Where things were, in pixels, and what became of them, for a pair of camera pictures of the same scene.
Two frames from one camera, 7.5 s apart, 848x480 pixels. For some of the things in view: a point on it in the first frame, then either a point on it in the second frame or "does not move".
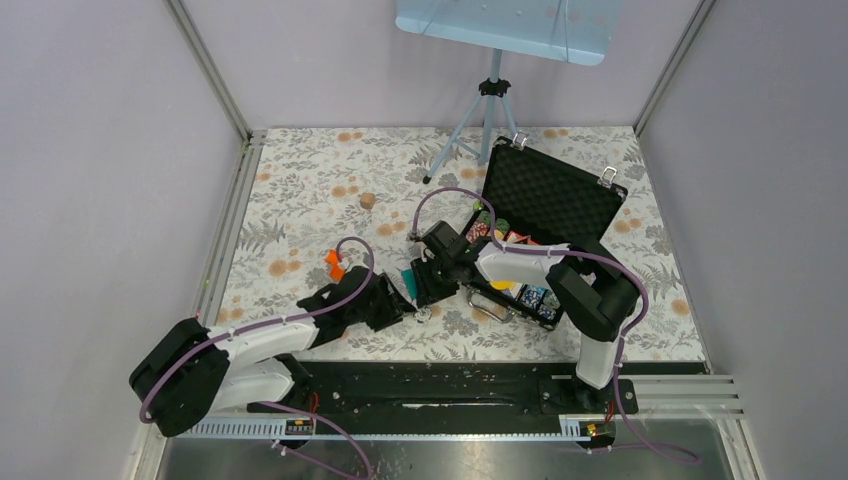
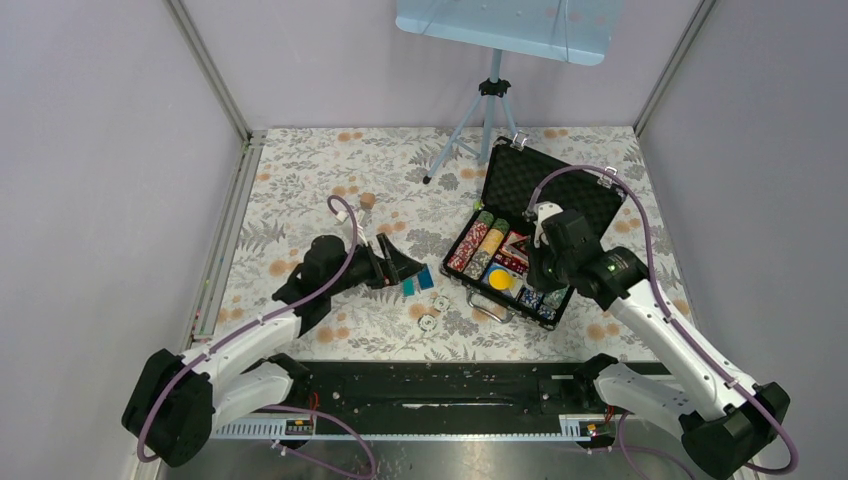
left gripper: (394, 306) -> (393, 266)
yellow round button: (503, 285) does not move
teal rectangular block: (410, 282) does not move
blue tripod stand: (491, 88) does not move
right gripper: (429, 293) -> (535, 277)
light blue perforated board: (576, 31) does not move
